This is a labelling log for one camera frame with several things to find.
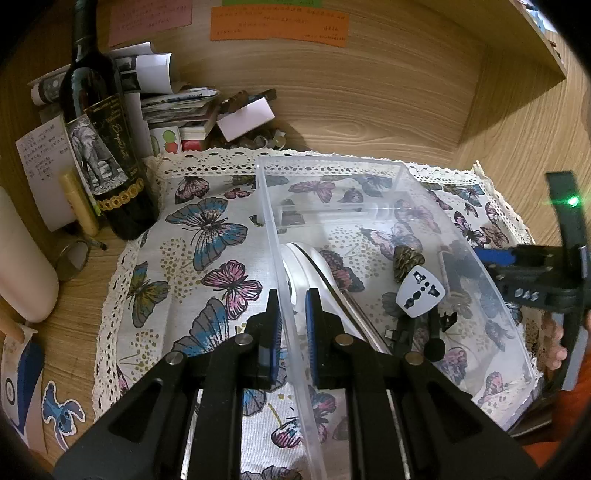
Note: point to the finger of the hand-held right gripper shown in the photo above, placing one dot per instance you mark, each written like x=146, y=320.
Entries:
x=459, y=265
x=494, y=256

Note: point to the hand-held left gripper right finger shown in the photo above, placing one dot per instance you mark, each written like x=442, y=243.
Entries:
x=311, y=332

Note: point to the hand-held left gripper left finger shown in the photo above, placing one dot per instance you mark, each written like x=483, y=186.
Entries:
x=275, y=332

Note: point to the white plug adapter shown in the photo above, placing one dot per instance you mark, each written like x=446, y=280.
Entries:
x=420, y=290

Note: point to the pine cone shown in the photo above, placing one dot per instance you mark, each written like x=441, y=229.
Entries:
x=406, y=261

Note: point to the white round plate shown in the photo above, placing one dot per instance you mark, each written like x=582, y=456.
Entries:
x=304, y=263

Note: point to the black plug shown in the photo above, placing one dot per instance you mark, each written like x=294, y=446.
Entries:
x=434, y=341

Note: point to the clear plastic box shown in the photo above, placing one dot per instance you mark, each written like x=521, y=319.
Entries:
x=272, y=221

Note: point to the person's right hand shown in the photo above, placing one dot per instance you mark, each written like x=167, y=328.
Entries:
x=551, y=341

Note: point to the butterfly print lace cloth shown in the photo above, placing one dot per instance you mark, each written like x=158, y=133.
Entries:
x=203, y=277

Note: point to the orange clothing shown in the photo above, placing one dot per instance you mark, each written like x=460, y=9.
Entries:
x=563, y=415

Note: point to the white paper card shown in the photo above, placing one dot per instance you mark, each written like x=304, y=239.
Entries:
x=242, y=119

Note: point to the blue cartoon sticker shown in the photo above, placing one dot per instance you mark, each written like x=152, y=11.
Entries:
x=62, y=410

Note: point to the yellow tube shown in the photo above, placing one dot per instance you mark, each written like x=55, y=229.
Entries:
x=79, y=203

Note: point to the stack of books and papers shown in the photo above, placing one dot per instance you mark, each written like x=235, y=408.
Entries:
x=175, y=106

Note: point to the dark wine bottle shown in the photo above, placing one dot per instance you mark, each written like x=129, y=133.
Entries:
x=106, y=138

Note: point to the blue white paper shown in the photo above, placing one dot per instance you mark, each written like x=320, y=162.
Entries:
x=21, y=392

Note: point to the white handwritten note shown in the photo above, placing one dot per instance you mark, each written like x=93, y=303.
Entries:
x=41, y=157

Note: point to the orange sticky note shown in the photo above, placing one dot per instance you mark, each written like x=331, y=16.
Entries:
x=277, y=25

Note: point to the green sticky note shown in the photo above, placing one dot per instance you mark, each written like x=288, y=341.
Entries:
x=272, y=2

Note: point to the pink sticky note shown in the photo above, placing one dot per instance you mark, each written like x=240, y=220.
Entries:
x=147, y=21

